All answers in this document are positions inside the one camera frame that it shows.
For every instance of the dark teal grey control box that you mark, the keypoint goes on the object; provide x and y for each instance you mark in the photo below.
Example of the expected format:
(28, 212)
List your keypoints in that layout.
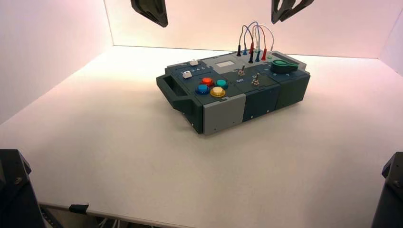
(261, 100)

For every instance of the green pointer dial knob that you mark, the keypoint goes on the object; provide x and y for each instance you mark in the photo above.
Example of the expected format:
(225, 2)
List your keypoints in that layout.
(281, 66)

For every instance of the metal toggle switch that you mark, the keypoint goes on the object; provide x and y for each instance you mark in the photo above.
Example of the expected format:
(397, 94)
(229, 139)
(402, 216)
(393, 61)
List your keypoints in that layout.
(241, 71)
(255, 81)

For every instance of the red push button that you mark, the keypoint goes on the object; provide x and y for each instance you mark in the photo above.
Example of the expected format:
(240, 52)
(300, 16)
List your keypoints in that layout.
(207, 81)

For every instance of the white slider cap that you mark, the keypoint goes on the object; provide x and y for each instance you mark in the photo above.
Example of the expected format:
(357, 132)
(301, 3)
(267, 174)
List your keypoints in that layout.
(194, 62)
(186, 74)

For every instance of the black left arm shoulder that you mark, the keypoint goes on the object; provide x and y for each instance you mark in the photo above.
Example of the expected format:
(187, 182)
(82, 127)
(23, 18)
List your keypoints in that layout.
(15, 195)

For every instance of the black table edge clamp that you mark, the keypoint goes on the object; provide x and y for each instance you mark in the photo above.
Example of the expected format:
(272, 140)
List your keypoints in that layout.
(78, 209)

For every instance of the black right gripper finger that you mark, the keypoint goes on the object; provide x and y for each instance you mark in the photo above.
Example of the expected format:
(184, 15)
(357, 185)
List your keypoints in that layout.
(302, 4)
(280, 6)

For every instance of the black bar under table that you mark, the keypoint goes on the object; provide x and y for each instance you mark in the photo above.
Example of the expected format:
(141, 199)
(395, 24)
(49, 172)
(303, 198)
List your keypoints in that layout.
(50, 218)

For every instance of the blue push button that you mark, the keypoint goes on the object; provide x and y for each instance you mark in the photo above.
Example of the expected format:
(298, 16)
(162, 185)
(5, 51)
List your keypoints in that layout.
(202, 89)

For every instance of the teal push button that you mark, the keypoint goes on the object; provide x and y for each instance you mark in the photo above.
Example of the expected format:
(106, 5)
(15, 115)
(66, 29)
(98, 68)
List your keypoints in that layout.
(221, 83)

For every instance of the yellow push button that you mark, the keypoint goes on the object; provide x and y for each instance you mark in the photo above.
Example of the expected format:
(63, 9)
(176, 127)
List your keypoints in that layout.
(217, 92)

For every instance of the black right arm shoulder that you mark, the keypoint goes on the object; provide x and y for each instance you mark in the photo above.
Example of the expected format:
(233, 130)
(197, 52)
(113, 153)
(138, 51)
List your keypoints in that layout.
(390, 195)

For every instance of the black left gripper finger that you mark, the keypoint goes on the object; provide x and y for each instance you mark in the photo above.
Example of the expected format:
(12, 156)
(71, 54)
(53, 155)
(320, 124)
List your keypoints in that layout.
(141, 6)
(160, 8)

